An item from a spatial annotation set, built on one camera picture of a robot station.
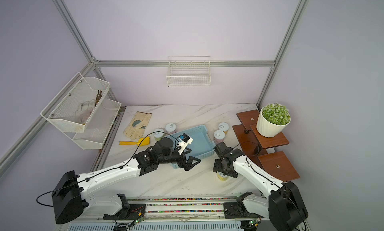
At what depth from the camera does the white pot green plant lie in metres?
0.68

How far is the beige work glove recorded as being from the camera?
3.45 feet

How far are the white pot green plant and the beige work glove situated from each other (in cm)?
80

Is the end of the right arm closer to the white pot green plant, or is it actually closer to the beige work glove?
the white pot green plant
